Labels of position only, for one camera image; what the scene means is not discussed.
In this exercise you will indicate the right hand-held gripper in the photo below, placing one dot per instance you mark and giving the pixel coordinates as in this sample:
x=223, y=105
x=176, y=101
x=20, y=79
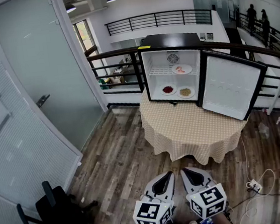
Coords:
x=209, y=202

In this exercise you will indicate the pile of red beans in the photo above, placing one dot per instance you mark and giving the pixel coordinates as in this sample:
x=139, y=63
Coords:
x=168, y=89

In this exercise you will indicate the black mini fridge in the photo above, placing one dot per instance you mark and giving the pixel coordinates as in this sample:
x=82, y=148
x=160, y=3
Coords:
x=171, y=40

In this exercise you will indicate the framed wall pictures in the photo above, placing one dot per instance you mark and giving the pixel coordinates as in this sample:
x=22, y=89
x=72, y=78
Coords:
x=206, y=36

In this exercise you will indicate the large window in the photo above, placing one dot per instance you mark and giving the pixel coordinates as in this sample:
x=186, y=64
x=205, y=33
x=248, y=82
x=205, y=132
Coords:
x=83, y=36

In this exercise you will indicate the frosted glass door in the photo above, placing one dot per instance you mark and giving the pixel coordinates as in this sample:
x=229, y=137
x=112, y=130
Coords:
x=42, y=57

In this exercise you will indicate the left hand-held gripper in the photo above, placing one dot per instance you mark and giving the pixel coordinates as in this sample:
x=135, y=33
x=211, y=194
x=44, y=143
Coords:
x=152, y=214

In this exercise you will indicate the small blue screen device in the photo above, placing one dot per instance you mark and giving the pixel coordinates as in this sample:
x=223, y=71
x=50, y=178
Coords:
x=206, y=222

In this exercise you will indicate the white power strip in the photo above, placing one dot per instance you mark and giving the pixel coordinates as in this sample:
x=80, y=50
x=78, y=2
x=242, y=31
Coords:
x=255, y=186

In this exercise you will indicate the white round plate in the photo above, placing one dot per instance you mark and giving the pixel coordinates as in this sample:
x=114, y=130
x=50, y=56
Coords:
x=162, y=93
x=180, y=97
x=187, y=68

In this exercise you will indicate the clear plastic bottle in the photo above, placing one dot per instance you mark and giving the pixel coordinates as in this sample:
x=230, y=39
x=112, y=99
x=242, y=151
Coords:
x=263, y=130

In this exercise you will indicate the black metal balcony railing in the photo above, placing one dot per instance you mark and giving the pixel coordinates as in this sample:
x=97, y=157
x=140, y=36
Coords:
x=159, y=20

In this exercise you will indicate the yellow warning label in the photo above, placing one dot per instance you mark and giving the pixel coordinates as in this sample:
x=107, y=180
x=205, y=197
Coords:
x=144, y=47

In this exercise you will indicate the black metal walkway railing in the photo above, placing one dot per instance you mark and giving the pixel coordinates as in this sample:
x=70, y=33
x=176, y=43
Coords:
x=276, y=34

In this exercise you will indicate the person's right forearm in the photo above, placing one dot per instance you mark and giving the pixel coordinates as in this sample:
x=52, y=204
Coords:
x=224, y=222

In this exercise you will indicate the black office chair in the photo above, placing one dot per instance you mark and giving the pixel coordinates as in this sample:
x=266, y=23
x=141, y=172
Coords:
x=59, y=215

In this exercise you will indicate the dark wooden handrail railing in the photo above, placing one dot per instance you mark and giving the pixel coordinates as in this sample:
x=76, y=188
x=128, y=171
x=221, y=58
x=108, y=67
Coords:
x=112, y=53

